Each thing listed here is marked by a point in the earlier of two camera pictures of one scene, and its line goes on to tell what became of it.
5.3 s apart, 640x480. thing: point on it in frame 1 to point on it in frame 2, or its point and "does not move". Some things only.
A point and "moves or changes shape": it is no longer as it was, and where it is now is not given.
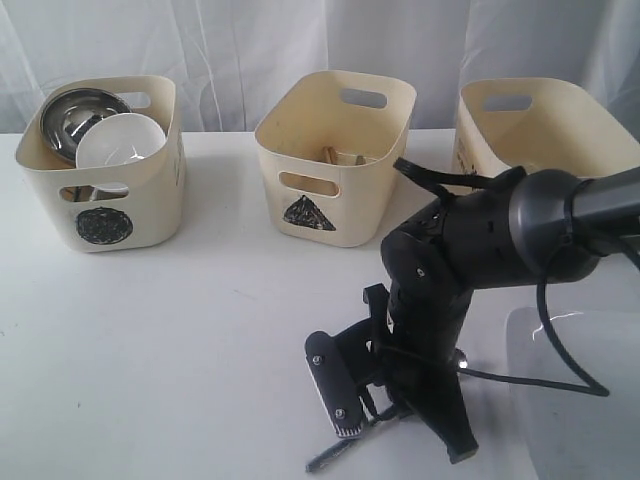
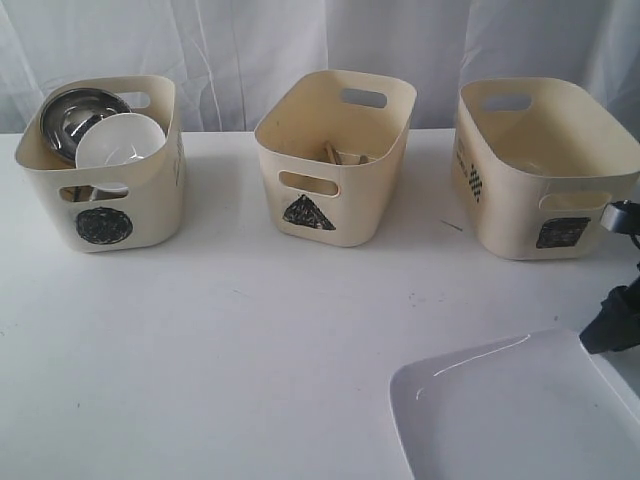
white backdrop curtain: [231, 56] does not move
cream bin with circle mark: [95, 210] does not move
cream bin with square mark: [539, 124] does not move
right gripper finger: [450, 422] to [609, 330]
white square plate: [568, 434] moves or changes shape
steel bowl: [68, 115] does not move
